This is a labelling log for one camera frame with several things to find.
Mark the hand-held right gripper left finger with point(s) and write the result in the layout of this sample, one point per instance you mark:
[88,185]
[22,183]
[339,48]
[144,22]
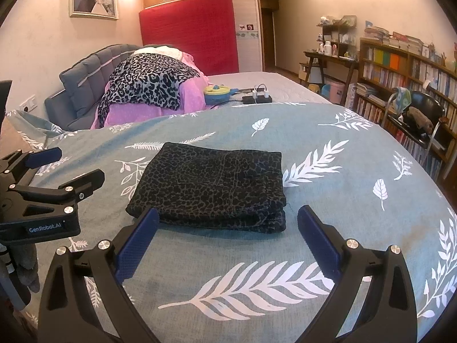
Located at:
[137,246]

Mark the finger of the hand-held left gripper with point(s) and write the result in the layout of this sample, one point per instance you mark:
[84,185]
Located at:
[44,158]
[85,182]

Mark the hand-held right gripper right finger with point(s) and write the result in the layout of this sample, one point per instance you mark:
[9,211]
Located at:
[319,243]

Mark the dark leopard print pants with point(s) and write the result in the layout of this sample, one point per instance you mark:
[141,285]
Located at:
[214,185]

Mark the person's left hand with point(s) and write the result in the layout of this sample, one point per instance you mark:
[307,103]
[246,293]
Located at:
[28,268]

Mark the beige pillow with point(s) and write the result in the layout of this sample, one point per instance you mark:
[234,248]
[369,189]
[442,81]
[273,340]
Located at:
[14,139]

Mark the blue leaf print blanket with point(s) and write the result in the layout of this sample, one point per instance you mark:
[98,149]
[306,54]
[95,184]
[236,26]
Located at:
[357,203]

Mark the grey upholstered headboard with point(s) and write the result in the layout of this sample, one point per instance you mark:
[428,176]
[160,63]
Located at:
[78,78]

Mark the grey leopard print cloth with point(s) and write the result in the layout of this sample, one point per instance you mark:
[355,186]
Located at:
[150,78]

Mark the pink quilt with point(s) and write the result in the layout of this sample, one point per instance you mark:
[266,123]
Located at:
[192,96]

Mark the pink bin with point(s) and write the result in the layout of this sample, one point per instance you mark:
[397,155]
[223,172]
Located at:
[334,93]

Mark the white cloth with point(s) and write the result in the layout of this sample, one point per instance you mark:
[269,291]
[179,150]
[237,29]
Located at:
[167,51]

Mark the black power strip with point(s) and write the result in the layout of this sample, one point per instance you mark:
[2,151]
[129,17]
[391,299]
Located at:
[257,99]

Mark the blue yellow round device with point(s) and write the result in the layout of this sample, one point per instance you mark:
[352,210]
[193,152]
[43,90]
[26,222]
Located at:
[216,94]

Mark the brown cloth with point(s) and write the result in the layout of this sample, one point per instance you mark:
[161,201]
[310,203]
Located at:
[419,118]

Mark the grey bed sheet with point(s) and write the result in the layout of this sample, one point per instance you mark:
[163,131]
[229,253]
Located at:
[285,85]

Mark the green patterned towel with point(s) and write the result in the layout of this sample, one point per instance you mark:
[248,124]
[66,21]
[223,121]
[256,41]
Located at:
[401,98]

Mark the black metal chair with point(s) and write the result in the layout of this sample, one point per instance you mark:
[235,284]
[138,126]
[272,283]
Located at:
[425,103]

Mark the wooden bookshelf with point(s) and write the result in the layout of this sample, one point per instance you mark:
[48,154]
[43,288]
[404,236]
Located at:
[385,75]

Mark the red mattress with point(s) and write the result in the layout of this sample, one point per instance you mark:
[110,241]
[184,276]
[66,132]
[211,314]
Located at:
[189,32]

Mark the wooden desk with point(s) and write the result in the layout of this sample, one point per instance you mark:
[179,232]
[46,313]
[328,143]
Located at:
[332,59]

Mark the white jug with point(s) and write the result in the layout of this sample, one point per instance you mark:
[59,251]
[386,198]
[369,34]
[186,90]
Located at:
[327,48]

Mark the small wooden desk shelf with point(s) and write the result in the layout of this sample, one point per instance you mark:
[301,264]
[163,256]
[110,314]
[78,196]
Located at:
[348,37]

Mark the dark wooden door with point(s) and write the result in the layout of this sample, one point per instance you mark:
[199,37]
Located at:
[267,35]

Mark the stack of books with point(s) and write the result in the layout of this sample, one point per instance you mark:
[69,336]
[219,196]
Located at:
[378,34]

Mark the wall socket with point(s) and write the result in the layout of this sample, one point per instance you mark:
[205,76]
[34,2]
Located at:
[28,103]

